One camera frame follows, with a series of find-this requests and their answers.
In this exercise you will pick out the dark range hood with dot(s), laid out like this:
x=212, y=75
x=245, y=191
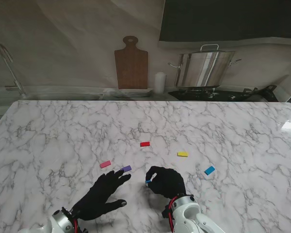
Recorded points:
x=232, y=19

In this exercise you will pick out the pink domino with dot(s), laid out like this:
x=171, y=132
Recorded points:
x=105, y=164

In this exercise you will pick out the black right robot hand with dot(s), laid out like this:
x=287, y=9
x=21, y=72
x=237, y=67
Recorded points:
x=169, y=182

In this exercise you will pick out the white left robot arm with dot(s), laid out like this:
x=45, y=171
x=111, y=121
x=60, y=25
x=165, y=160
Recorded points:
x=60, y=221

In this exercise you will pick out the red domino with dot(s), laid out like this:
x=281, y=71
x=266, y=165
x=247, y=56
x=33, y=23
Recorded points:
x=145, y=144

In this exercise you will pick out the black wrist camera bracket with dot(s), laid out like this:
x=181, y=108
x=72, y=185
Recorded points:
x=82, y=229
x=165, y=212

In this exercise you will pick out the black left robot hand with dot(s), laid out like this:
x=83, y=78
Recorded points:
x=97, y=199

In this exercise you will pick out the black left wrist camera bracket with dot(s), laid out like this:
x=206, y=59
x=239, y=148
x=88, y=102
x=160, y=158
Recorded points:
x=82, y=229

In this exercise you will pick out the black right wrist camera bracket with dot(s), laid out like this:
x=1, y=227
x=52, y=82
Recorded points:
x=165, y=212

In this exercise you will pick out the white candle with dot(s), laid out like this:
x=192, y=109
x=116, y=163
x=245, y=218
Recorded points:
x=159, y=82

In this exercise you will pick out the black gas stove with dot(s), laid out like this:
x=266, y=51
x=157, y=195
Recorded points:
x=198, y=93

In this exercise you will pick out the steel sink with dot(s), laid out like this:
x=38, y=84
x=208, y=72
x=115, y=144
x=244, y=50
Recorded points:
x=63, y=93

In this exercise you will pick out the brown wooden cutting board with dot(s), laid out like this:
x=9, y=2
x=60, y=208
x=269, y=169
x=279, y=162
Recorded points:
x=131, y=68

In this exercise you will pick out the purple domino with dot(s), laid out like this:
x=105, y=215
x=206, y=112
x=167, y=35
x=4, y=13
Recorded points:
x=127, y=167

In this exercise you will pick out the yellow domino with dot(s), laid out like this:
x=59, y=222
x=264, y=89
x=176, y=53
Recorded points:
x=182, y=154

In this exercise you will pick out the steel stockpot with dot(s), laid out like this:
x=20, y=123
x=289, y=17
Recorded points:
x=203, y=69

